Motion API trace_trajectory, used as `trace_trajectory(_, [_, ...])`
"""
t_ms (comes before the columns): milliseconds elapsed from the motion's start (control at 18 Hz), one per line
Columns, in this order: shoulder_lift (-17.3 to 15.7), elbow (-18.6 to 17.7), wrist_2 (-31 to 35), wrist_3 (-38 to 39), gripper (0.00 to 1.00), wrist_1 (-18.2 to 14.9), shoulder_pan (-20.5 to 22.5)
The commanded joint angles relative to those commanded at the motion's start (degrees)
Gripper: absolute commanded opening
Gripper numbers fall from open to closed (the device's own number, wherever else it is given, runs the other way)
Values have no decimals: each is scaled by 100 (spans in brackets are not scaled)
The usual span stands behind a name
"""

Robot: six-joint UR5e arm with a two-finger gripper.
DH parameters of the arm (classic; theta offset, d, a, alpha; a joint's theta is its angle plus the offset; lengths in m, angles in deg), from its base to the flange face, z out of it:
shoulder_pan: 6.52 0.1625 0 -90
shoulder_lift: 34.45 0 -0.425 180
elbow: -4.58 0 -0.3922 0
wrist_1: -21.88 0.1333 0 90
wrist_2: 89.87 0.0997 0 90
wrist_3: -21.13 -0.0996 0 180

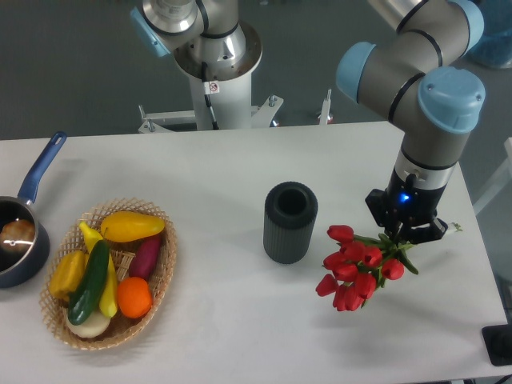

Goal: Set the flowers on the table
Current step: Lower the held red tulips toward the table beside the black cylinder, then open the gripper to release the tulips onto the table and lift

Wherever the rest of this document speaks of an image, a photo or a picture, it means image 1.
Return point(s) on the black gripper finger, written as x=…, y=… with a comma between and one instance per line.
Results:
x=430, y=232
x=376, y=202

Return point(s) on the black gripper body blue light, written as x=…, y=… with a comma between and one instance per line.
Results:
x=409, y=204

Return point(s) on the red tulip bouquet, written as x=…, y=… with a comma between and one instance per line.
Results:
x=360, y=266

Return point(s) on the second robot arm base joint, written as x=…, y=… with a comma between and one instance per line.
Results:
x=164, y=26

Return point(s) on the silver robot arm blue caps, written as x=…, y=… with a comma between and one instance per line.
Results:
x=413, y=84

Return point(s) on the dark grey ribbed vase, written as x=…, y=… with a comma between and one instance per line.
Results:
x=290, y=212

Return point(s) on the black device at table edge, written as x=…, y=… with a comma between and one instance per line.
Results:
x=497, y=340

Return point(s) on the purple sweet potato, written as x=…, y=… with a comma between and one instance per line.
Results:
x=144, y=262

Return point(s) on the yellow mango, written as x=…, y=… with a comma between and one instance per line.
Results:
x=127, y=226

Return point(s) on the orange fruit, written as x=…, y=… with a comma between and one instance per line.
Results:
x=134, y=297

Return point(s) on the woven bamboo basket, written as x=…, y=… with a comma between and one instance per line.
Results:
x=121, y=328

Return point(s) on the yellow banana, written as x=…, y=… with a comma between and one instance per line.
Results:
x=108, y=304

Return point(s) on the green cucumber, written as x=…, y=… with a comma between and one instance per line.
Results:
x=84, y=301

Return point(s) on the white onion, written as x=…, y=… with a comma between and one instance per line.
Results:
x=95, y=325

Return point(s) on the yellow bell pepper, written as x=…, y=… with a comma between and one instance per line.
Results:
x=68, y=275

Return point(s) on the white frame right edge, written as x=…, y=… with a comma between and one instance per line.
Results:
x=495, y=183

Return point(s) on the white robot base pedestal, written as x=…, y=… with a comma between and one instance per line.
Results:
x=219, y=72

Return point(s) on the blue saucepan with handle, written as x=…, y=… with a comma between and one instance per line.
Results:
x=25, y=244

